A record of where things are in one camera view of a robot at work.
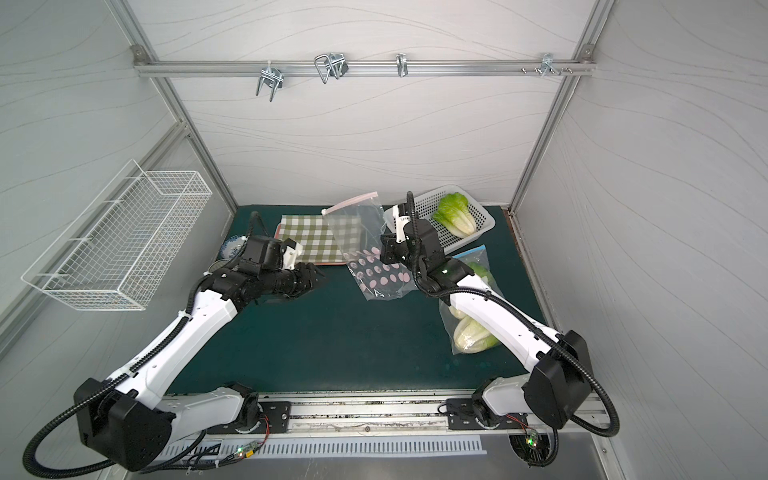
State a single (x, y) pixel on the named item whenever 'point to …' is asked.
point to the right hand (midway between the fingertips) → (384, 234)
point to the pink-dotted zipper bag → (377, 279)
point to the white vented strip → (208, 449)
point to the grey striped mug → (217, 264)
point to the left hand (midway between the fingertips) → (325, 282)
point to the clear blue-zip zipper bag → (481, 256)
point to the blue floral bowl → (232, 247)
